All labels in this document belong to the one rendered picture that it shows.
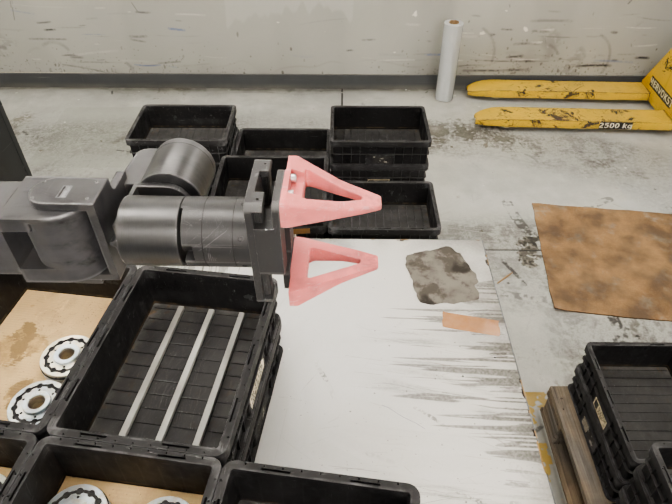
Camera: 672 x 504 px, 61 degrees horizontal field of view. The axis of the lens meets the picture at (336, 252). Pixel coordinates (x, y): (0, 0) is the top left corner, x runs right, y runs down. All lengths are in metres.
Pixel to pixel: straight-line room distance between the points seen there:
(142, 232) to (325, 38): 3.49
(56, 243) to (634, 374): 1.82
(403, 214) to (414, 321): 0.89
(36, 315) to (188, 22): 2.86
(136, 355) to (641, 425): 1.42
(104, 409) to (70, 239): 0.72
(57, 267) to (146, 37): 3.63
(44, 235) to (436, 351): 1.02
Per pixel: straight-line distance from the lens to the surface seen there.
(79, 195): 0.48
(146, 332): 1.27
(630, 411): 1.96
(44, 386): 1.21
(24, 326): 1.38
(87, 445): 1.02
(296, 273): 0.47
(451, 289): 1.49
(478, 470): 1.21
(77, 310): 1.37
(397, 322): 1.40
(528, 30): 4.05
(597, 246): 2.91
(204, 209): 0.45
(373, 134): 2.52
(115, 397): 1.19
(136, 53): 4.16
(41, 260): 0.52
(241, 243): 0.44
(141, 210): 0.47
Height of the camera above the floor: 1.75
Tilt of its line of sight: 42 degrees down
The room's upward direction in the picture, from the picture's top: straight up
